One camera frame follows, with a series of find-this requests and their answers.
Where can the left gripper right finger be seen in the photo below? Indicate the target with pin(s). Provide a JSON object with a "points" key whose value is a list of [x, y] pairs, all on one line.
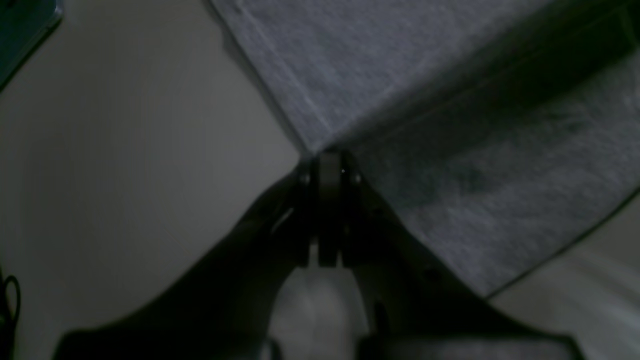
{"points": [[418, 309]]}

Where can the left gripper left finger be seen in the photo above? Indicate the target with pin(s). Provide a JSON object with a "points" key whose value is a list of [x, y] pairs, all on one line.
{"points": [[221, 307]]}

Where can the grey T-shirt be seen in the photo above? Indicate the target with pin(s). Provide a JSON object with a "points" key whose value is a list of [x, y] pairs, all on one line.
{"points": [[499, 131]]}

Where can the blue-grey flat panel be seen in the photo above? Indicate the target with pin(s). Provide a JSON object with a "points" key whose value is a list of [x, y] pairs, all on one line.
{"points": [[24, 24]]}

